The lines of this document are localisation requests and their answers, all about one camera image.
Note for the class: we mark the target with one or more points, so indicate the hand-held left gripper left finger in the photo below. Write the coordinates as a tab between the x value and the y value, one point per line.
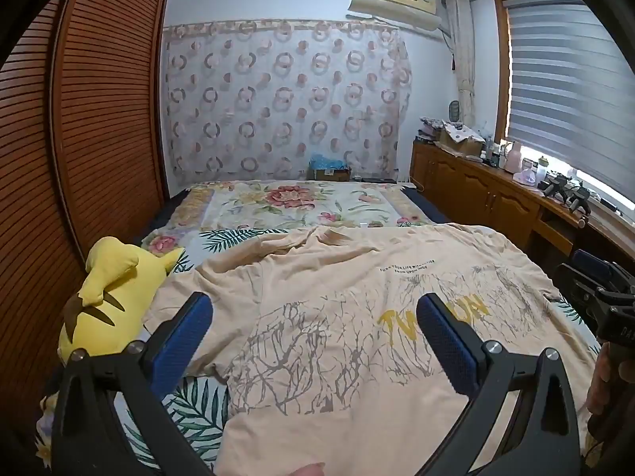
186	337

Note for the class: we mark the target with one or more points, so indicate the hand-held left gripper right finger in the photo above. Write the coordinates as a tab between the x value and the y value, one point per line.
444	342

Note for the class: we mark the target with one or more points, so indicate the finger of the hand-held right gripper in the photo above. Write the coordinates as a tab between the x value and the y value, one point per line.
590	259
575	285

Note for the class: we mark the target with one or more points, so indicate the beige printed T-shirt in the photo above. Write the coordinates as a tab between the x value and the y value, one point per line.
322	307

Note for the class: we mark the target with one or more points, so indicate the person's right hand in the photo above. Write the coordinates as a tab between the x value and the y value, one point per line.
598	382

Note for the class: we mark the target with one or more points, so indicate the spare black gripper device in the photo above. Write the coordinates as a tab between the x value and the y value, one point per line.
579	198
555	186

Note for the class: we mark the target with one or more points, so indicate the palm leaf blanket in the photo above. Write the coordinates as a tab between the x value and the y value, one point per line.
193	416

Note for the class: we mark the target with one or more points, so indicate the yellow plush toy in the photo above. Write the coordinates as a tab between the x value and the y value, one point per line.
114	272

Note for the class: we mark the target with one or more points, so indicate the lilac plastic container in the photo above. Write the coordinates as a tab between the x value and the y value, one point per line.
526	177

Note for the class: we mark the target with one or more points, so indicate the wooden cabinet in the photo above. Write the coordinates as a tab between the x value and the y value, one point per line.
476	188

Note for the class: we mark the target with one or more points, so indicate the floral blanket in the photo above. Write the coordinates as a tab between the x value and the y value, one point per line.
278	208

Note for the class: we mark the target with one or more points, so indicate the flat black device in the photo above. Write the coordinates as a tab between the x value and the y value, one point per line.
379	179

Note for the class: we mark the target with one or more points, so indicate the grey zebra window blind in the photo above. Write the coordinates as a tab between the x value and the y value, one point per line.
570	84

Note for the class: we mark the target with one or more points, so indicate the open cardboard box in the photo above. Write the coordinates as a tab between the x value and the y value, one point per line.
461	139

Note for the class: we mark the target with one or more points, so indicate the small desk fan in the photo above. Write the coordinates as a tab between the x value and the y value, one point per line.
454	110

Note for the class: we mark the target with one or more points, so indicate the small cardboard box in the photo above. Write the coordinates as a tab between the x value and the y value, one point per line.
330	174

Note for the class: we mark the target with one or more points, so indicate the pile of folded cloth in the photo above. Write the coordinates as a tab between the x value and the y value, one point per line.
429	131

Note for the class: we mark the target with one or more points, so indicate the blue crumpled bag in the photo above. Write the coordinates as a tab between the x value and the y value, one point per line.
327	161

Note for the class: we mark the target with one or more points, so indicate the tied cream curtain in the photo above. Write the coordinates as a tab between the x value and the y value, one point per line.
461	59

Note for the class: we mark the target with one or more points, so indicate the wooden louvred wardrobe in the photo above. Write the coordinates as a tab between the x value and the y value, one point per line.
99	109

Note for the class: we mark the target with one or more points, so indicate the circle pattern sheer curtain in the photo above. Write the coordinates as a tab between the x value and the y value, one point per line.
278	99

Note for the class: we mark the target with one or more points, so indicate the cream air conditioner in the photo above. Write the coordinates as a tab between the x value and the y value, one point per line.
392	2

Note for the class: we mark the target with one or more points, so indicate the wooden window frame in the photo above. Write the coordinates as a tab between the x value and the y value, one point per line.
501	69

